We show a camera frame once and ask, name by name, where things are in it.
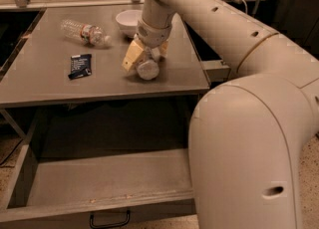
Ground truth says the grey metal side bracket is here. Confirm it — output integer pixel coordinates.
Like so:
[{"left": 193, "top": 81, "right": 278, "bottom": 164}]
[{"left": 202, "top": 60, "right": 230, "bottom": 83}]

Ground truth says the grey metal cabinet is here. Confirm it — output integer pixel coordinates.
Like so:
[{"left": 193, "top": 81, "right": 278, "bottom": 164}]
[{"left": 0, "top": 3, "right": 211, "bottom": 141}]

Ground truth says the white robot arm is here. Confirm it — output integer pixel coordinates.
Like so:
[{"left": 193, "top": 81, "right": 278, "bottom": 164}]
[{"left": 123, "top": 0, "right": 319, "bottom": 229}]

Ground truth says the clear plastic water bottle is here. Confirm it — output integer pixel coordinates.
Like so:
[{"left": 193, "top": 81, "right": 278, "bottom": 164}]
[{"left": 61, "top": 19, "right": 111, "bottom": 48}]

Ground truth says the dark blue snack packet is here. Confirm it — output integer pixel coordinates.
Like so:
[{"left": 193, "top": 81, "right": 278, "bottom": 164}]
[{"left": 68, "top": 54, "right": 92, "bottom": 80}]

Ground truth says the black drawer handle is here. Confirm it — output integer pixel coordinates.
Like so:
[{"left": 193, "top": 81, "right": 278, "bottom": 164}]
[{"left": 89, "top": 210, "right": 131, "bottom": 229}]

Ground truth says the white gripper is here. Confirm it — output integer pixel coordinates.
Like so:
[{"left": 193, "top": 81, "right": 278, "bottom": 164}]
[{"left": 122, "top": 18, "right": 172, "bottom": 72}]

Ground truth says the open grey top drawer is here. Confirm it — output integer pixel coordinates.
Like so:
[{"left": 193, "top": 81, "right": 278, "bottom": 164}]
[{"left": 0, "top": 99, "right": 195, "bottom": 229}]

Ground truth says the white ceramic bowl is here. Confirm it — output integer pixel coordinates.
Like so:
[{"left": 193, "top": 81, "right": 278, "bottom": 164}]
[{"left": 116, "top": 10, "right": 142, "bottom": 38}]

